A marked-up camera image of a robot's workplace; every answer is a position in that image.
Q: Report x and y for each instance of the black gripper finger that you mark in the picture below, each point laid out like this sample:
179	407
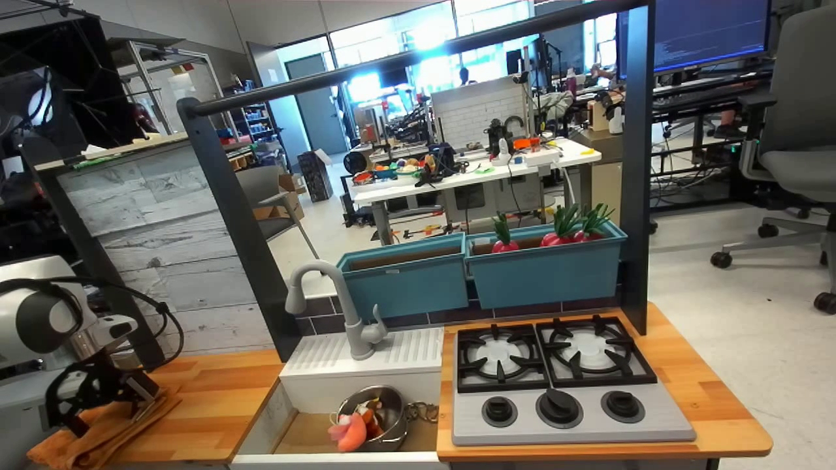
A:
142	393
63	401

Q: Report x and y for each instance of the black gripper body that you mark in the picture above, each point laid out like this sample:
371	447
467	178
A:
115	368

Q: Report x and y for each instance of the orange terry towel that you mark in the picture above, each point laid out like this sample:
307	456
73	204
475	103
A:
95	439

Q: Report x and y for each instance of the pink plush toy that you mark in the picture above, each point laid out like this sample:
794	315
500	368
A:
339	432

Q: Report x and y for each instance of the orange plush toy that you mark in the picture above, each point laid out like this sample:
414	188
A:
360	432

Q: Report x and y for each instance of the brown and white plush toy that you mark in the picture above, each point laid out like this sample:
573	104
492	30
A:
377	407

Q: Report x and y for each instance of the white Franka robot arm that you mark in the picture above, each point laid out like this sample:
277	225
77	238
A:
35	322

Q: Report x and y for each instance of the white toy sink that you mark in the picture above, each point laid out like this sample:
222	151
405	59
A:
366	367

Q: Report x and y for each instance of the silver metal pot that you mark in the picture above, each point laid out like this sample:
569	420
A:
394	407

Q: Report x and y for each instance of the grey wood-look back panel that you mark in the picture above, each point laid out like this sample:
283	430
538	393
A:
174	225

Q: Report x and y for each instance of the grey toy faucet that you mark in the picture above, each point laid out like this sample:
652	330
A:
352	322

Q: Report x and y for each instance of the small grey chair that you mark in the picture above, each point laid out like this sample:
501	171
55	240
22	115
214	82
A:
264	187

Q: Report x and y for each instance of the black bin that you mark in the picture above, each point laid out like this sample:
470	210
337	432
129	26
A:
313	178

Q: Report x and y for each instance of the black equipment rack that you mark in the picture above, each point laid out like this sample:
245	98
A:
86	87

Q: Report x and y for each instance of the teal planter box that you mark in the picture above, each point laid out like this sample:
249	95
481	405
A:
548	275
405	282

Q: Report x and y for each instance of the white metal shelf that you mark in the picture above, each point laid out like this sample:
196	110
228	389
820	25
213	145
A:
174	87

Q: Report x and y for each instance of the black stove knob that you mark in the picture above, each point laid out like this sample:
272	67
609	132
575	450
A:
559	407
500	411
623	405

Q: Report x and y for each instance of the black burner grate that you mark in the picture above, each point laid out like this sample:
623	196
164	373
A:
597	347
500	355

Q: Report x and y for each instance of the white office desk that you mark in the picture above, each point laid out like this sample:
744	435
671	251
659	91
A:
470	178

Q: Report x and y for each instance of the grey board panel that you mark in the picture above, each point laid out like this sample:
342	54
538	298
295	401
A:
478	114

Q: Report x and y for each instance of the red toy vegetable bunch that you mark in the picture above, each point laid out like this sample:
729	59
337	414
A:
564	230

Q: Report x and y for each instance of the tan cardboard box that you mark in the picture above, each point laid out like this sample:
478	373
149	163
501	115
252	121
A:
603	187

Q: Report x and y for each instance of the grey stove panel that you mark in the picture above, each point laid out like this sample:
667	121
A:
679	419

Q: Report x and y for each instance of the wooden toy kitchen unit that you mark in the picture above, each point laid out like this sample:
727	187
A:
714	407

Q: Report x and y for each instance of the black office desk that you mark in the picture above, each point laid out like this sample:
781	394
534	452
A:
705	114

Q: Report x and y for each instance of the computer monitor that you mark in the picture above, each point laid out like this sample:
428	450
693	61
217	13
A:
705	34

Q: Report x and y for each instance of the grey office chair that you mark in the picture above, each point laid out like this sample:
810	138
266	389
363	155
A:
799	132

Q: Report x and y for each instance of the black panel edge post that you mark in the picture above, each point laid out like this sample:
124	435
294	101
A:
93	256

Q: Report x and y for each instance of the black kitchen frame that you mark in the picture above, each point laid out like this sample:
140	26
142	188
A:
635	174

